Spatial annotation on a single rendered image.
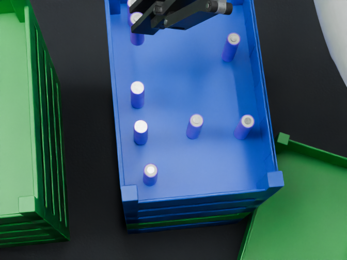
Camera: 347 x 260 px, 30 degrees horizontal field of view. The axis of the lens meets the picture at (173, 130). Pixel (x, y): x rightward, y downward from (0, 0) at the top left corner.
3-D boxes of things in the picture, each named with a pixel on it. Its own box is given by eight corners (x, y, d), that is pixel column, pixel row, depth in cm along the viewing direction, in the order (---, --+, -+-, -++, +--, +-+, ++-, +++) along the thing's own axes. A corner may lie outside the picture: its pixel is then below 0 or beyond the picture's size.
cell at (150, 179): (142, 173, 87) (142, 163, 80) (156, 172, 87) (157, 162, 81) (143, 187, 86) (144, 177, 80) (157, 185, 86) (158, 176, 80)
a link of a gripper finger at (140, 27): (179, 3, 72) (180, 10, 72) (153, 29, 78) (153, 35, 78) (156, 0, 71) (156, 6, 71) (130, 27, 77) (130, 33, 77)
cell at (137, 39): (129, 33, 83) (128, 11, 77) (143, 32, 83) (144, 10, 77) (130, 46, 83) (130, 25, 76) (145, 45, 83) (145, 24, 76)
